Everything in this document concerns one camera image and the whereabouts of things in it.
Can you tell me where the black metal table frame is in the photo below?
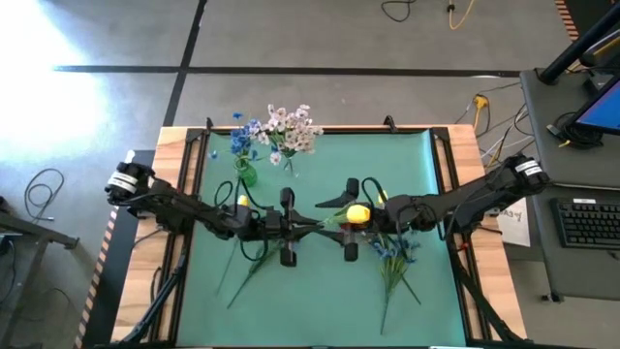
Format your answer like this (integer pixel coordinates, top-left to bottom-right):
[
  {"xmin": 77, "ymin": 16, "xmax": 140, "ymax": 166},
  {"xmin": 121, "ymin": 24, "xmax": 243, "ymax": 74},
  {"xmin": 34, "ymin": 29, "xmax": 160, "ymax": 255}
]
[{"xmin": 153, "ymin": 115, "xmax": 527, "ymax": 349}]

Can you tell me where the black floor platform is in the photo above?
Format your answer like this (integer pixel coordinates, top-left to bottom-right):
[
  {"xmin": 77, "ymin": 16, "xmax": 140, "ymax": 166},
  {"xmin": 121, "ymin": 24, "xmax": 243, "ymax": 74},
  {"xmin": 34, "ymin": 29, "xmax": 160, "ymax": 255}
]
[{"xmin": 79, "ymin": 148, "xmax": 157, "ymax": 348}]

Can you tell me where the orange black striped tape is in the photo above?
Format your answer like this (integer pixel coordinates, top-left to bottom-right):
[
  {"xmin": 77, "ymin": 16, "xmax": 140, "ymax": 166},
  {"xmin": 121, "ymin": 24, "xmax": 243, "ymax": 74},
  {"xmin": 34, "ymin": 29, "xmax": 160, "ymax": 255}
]
[
  {"xmin": 72, "ymin": 181, "xmax": 128, "ymax": 349},
  {"xmin": 554, "ymin": 0, "xmax": 580, "ymax": 42}
]

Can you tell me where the black monitor pole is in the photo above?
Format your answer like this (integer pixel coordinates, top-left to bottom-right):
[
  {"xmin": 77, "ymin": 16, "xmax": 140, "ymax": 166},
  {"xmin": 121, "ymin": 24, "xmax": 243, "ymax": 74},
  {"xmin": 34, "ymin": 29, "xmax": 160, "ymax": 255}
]
[{"xmin": 538, "ymin": 2, "xmax": 620, "ymax": 86}]

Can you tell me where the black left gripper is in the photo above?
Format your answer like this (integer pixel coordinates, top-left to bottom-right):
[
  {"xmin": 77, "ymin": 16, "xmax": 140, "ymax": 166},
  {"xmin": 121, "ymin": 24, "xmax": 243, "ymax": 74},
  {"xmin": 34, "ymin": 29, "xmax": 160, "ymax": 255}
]
[{"xmin": 243, "ymin": 186, "xmax": 327, "ymax": 269}]

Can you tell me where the white floor cable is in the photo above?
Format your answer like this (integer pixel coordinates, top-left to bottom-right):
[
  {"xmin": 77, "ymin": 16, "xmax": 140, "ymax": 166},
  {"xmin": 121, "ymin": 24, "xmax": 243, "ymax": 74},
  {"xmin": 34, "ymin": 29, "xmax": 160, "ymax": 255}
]
[{"xmin": 480, "ymin": 104, "xmax": 535, "ymax": 161}]

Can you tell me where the grey metal table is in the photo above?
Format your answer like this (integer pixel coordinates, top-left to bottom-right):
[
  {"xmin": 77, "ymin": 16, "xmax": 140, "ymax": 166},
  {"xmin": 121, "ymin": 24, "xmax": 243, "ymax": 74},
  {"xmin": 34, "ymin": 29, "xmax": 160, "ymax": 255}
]
[{"xmin": 0, "ymin": 196, "xmax": 81, "ymax": 349}]

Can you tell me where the yellow floor cable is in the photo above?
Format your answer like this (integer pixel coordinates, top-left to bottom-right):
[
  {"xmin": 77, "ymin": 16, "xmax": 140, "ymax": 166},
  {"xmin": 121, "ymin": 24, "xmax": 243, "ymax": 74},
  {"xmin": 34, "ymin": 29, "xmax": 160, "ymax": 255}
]
[{"xmin": 448, "ymin": 0, "xmax": 479, "ymax": 31}]

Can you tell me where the grey computer desk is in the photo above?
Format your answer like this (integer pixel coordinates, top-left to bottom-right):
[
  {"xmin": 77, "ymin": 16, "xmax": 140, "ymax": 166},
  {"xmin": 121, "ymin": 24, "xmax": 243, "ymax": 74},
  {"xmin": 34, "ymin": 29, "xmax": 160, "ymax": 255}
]
[{"xmin": 519, "ymin": 67, "xmax": 620, "ymax": 302}]

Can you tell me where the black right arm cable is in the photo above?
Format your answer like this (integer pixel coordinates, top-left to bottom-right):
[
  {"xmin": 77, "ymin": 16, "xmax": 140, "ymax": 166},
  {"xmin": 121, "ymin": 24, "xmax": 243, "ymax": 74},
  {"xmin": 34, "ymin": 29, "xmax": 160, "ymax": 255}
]
[{"xmin": 361, "ymin": 175, "xmax": 389, "ymax": 205}]

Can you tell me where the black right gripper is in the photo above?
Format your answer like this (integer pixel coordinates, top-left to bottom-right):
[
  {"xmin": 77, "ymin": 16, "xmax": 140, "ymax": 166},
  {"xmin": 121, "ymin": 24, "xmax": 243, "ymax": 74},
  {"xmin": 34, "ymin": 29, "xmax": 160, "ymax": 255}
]
[{"xmin": 314, "ymin": 176, "xmax": 404, "ymax": 264}]

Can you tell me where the black looped floor cable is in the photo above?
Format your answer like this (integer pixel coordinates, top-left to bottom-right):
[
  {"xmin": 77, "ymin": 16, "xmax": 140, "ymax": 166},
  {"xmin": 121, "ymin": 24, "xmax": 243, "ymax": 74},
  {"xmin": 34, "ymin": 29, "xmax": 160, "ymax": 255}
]
[{"xmin": 23, "ymin": 168, "xmax": 66, "ymax": 223}]

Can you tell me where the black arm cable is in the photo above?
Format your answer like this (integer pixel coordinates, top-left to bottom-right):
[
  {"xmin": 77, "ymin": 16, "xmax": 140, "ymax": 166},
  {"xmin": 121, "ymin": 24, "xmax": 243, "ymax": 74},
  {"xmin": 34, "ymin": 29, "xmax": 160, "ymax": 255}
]
[
  {"xmin": 214, "ymin": 180, "xmax": 271, "ymax": 264},
  {"xmin": 361, "ymin": 175, "xmax": 389, "ymax": 205}
]

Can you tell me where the green glass vase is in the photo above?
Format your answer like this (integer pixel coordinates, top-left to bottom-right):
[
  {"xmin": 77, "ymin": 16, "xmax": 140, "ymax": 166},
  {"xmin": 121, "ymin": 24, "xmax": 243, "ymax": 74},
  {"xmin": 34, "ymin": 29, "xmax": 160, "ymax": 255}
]
[{"xmin": 234, "ymin": 157, "xmax": 259, "ymax": 189}]

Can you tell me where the green table mat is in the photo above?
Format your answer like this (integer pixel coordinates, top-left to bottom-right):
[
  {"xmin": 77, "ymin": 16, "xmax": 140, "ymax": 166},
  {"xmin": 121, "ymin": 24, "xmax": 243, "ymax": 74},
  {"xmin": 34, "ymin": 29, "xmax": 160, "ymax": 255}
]
[{"xmin": 176, "ymin": 129, "xmax": 467, "ymax": 348}]

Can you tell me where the black desk cable bundle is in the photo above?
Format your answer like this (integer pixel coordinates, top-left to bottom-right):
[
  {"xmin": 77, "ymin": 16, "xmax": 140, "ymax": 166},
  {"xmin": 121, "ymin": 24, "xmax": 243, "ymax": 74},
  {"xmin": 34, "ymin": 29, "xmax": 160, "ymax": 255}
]
[{"xmin": 545, "ymin": 110, "xmax": 605, "ymax": 149}]

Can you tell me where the black diagonal frame strut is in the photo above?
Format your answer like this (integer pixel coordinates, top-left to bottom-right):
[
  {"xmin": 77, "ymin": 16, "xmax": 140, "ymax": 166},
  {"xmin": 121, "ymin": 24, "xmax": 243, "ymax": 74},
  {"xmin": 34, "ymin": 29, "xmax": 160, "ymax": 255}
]
[
  {"xmin": 120, "ymin": 244, "xmax": 191, "ymax": 346},
  {"xmin": 448, "ymin": 237, "xmax": 522, "ymax": 343}
]

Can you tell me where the black keyboard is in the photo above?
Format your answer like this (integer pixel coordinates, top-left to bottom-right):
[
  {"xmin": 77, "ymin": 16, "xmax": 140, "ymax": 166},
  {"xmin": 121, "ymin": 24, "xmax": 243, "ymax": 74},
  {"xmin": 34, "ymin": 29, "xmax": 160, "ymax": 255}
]
[{"xmin": 550, "ymin": 197, "xmax": 620, "ymax": 251}]

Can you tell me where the computer monitor blue screen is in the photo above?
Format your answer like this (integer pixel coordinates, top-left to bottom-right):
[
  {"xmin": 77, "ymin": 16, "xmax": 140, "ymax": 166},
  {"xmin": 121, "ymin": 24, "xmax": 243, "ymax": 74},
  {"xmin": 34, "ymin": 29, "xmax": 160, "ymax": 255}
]
[{"xmin": 573, "ymin": 76, "xmax": 620, "ymax": 137}]

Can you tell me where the white paper sheet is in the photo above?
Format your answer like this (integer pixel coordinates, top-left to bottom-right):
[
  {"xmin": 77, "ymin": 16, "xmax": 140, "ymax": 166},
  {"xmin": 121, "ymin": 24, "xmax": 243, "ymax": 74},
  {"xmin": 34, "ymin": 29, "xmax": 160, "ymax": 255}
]
[{"xmin": 496, "ymin": 197, "xmax": 533, "ymax": 248}]

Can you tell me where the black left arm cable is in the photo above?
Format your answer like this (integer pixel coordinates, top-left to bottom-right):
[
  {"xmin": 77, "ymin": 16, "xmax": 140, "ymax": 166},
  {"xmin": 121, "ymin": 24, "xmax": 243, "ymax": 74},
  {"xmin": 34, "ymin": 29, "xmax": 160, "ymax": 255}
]
[{"xmin": 214, "ymin": 180, "xmax": 271, "ymax": 264}]

